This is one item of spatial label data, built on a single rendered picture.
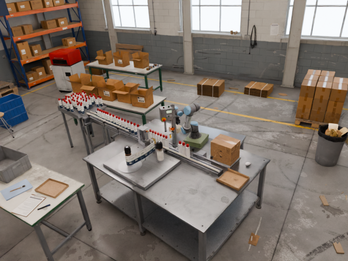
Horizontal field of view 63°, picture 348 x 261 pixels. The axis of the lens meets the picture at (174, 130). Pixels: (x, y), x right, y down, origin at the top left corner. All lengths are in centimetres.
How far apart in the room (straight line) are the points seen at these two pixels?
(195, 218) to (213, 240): 68
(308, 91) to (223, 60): 357
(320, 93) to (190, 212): 414
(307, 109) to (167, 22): 542
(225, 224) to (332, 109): 363
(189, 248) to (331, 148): 293
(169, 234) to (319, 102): 417
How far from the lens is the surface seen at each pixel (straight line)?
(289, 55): 854
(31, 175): 425
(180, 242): 365
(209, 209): 313
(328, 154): 535
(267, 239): 405
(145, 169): 365
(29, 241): 453
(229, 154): 360
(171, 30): 982
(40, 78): 1053
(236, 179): 352
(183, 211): 312
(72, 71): 879
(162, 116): 378
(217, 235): 371
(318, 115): 655
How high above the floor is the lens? 306
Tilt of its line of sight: 30 degrees down
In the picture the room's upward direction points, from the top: 4 degrees counter-clockwise
